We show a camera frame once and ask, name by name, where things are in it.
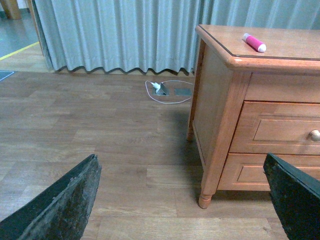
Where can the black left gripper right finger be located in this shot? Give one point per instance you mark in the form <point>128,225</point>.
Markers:
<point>295,196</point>

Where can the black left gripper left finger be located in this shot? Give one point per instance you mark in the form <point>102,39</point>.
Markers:
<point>61,211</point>

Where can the wooden drawer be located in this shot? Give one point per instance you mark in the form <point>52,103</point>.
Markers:
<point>277,127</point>
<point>244,172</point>

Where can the pink marker with clear cap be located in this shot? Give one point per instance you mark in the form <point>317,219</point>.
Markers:
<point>256,44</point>

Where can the round wooden drawer knob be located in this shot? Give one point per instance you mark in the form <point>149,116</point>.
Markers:
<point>314,135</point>

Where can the wooden nightstand cabinet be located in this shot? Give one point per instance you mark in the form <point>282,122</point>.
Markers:
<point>230,72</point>

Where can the closed metal floor plate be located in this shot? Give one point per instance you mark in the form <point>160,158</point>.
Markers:
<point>183,92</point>

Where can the white charger plug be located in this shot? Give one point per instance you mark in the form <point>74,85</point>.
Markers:
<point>157,86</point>

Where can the open metal floor socket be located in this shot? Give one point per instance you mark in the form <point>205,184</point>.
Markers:
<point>163,91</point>

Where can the grey-green curtain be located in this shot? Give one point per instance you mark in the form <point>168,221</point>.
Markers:
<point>153,35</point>

